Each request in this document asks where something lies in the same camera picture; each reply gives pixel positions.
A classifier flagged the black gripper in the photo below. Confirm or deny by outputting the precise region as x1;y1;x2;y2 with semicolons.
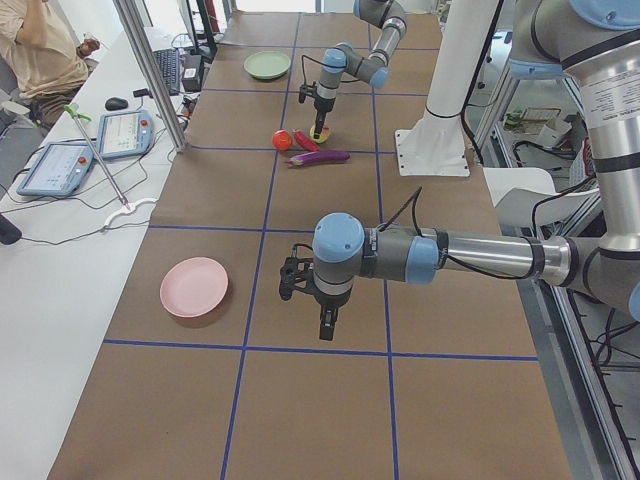
313;96;335;138
314;285;352;341

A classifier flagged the purple eggplant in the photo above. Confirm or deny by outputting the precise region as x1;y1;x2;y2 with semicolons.
286;150;351;167

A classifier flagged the aluminium frame post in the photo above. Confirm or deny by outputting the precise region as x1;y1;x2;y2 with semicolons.
113;0;186;153

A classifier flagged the pink plate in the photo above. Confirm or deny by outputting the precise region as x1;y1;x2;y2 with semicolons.
159;257;229;318

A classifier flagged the blue teach pendant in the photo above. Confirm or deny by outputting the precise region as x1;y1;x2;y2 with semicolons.
17;142;93;197
96;110;154;160

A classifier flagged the red chili pepper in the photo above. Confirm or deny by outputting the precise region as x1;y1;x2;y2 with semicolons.
293;129;320;152

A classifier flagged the seated person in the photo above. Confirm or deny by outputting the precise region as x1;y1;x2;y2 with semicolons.
1;1;101;130

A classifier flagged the black keyboard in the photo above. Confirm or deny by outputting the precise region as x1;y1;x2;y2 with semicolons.
153;48;181;96

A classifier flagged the white chair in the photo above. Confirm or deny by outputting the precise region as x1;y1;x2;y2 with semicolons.
483;167;599;232

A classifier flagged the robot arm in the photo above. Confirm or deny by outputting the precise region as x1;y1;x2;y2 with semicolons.
299;0;407;140
300;1;639;341

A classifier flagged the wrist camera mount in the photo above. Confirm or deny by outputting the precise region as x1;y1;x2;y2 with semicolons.
278;243;315;301
298;82;318;104

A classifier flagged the reacher grabber stick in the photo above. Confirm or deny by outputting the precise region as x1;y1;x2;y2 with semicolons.
63;104;158;231

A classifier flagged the yellow pink peach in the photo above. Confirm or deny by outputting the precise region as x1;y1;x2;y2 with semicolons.
309;126;331;144

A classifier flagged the near blue teach pendant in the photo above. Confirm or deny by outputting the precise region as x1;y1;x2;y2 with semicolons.
17;142;93;197

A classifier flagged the green plate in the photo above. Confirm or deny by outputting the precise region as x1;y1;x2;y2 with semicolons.
243;51;291;81

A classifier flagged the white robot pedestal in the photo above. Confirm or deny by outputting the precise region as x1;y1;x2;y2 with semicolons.
395;0;502;177

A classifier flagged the black computer mouse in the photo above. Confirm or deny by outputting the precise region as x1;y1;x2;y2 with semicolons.
104;97;129;111

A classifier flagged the far blue teach pendant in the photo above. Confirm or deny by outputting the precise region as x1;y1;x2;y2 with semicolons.
96;110;154;160

